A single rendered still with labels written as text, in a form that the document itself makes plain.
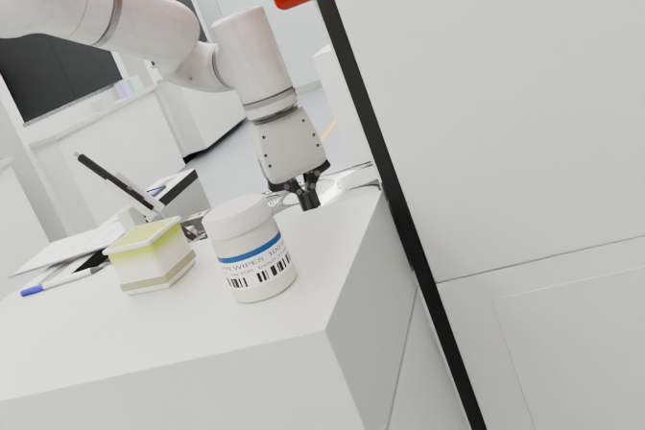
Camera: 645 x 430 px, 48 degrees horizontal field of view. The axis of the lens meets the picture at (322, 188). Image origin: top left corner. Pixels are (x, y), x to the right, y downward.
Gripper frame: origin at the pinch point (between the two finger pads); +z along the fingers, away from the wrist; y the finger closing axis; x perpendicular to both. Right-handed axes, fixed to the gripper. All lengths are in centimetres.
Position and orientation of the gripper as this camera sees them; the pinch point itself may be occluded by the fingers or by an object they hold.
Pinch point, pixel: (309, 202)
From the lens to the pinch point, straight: 117.3
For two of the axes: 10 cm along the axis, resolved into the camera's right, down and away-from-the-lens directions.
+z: 3.5, 9.0, 2.6
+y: -8.9, 4.0, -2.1
